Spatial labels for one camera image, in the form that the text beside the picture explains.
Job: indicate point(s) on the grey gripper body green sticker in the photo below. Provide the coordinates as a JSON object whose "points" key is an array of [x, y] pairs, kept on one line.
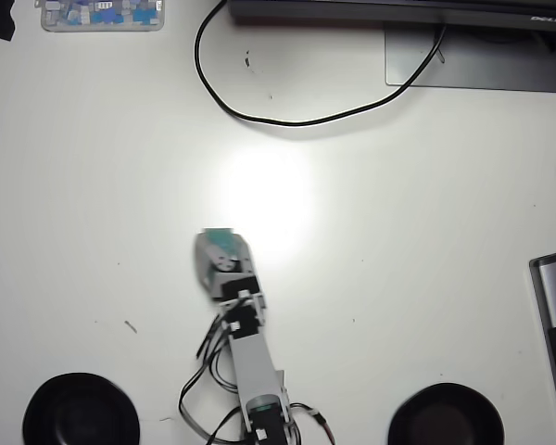
{"points": [[222, 271]]}

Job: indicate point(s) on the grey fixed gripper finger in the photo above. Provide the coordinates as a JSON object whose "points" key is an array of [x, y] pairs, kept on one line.
{"points": [[203, 255]]}

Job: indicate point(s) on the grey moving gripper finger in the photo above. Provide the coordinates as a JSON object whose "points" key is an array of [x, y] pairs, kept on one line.
{"points": [[245, 259]]}

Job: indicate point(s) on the black bowl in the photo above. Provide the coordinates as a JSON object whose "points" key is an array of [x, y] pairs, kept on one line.
{"points": [[445, 417], [81, 412]]}

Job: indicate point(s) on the clear box of blocks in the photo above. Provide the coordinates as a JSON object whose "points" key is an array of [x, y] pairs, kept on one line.
{"points": [[102, 14]]}

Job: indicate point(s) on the black Dell monitor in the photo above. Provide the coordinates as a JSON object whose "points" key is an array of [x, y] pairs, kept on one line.
{"points": [[398, 9]]}

